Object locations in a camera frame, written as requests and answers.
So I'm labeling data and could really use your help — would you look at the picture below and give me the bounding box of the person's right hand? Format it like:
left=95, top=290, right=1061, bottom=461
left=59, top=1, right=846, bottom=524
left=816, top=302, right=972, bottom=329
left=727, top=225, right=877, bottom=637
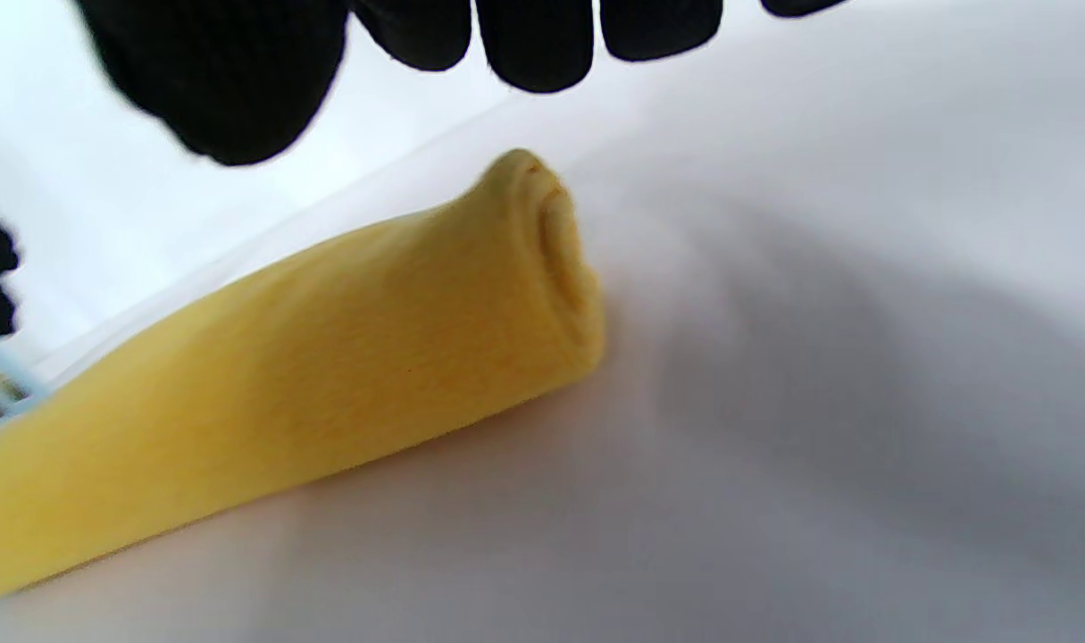
left=72, top=0, right=853, bottom=168

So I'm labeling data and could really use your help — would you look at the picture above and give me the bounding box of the yellow square towel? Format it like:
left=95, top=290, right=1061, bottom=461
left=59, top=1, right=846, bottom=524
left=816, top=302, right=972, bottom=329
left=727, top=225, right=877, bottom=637
left=0, top=148, right=608, bottom=605

